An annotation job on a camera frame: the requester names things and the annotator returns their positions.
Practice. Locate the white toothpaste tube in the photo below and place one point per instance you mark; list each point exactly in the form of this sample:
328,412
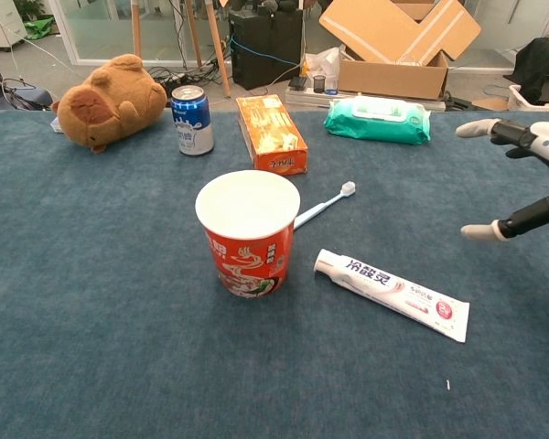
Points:
384,283

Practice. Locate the light blue toothbrush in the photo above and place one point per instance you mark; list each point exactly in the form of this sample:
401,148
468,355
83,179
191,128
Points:
329,203

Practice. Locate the red paper noodle cup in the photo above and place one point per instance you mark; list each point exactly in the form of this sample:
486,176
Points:
251,260

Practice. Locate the open brown cardboard box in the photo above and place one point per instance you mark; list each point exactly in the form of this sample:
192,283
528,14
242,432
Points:
393,78

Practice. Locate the orange cardboard box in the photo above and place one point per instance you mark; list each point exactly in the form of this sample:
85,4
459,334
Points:
270,132

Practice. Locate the white plastic crate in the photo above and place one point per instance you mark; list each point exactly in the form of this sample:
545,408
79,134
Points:
519,103

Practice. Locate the flat cardboard piece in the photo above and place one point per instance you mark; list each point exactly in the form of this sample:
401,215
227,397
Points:
489,104

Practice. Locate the black cloth cover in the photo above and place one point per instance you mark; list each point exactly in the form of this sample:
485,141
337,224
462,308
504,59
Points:
540,64

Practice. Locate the green wet wipes pack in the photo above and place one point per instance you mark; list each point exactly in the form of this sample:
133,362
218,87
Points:
375,121

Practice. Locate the black mesh pen cup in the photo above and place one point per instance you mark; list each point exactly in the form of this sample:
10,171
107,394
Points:
319,84

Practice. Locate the white plastic bag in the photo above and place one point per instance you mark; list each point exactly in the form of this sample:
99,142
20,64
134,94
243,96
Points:
322,61

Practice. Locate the small black device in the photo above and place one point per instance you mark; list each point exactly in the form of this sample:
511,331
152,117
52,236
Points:
298,82

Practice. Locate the black computer tower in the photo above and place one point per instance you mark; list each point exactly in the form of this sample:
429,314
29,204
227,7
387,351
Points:
265,50

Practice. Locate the wooden stand leg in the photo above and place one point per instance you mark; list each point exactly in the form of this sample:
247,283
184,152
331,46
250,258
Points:
217,46
136,27
193,32

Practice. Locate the blue white drink can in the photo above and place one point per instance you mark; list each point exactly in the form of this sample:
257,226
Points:
192,119

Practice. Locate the brown capybara plush toy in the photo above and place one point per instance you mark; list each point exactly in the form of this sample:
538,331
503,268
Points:
110,100

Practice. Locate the blue felt table mat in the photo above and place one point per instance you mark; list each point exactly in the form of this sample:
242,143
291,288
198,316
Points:
119,320

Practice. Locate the small white blue card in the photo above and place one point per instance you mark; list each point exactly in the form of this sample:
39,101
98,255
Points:
56,125

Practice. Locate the green bag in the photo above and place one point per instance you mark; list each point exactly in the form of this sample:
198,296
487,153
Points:
39,27

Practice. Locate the dark blue machine body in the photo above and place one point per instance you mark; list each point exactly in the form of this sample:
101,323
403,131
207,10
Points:
27,98

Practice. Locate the green potted plant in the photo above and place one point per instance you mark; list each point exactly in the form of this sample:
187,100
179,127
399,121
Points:
29,7

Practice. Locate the white cabinet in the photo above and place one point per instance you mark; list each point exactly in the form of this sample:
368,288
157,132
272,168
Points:
0,23

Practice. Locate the black flat bracket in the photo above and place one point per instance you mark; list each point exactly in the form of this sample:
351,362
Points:
455,101

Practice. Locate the silver aluminium rail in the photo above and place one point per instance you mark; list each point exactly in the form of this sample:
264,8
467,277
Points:
302,98

